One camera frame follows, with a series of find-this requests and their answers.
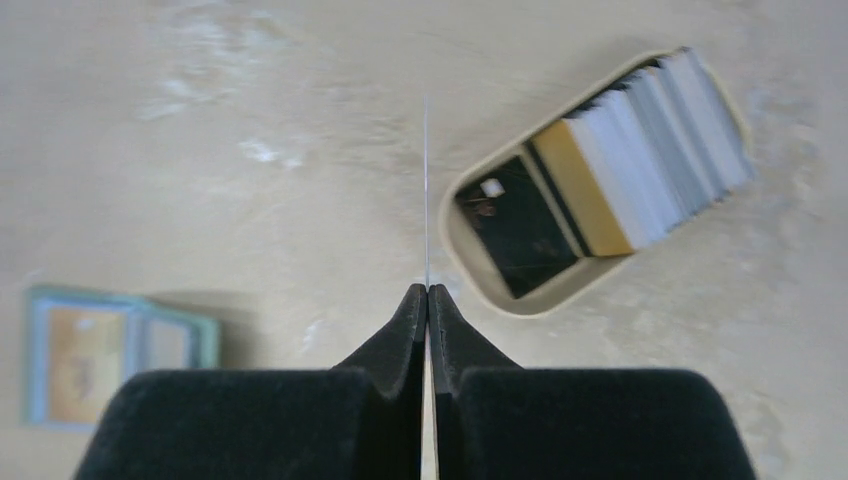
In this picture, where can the beige oval card tray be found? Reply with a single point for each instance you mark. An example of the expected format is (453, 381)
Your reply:
(503, 228)

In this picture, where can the stack of grey cards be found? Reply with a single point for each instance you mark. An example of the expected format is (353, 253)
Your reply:
(643, 154)

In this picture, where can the green leather card holder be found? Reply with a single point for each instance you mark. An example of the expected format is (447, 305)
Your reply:
(40, 299)

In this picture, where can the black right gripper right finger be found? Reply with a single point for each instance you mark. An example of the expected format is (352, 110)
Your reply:
(498, 420)

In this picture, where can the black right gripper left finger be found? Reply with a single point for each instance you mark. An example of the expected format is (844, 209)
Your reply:
(361, 419)

